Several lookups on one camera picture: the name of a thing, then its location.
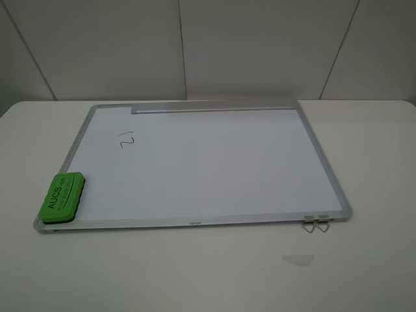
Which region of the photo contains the green whiteboard eraser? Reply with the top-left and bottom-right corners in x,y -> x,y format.
38,172 -> 86,224

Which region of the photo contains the metal hanging clip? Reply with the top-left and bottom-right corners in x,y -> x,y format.
302,216 -> 317,233
315,214 -> 333,233

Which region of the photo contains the white whiteboard aluminium frame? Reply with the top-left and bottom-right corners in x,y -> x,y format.
33,99 -> 352,233

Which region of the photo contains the right metal hanging clip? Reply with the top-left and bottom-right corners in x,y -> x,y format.
315,214 -> 333,233

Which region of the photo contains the clear tape piece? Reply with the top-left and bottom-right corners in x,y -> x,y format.
282,254 -> 315,267

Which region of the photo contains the left metal hanging clip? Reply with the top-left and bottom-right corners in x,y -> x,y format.
302,216 -> 317,233

